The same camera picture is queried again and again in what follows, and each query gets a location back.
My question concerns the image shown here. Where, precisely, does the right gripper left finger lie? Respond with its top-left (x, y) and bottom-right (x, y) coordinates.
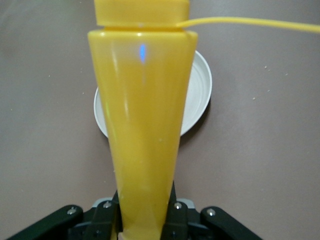
top-left (4, 191), bottom-right (123, 240)

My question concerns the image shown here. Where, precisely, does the yellow squeeze bottle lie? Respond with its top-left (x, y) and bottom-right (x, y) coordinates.
top-left (86, 0), bottom-right (320, 240)

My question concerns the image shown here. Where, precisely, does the beige round plate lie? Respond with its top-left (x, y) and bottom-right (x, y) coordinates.
top-left (93, 49), bottom-right (213, 138)

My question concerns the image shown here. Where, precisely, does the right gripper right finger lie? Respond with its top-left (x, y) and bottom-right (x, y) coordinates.
top-left (159, 184), bottom-right (258, 240)

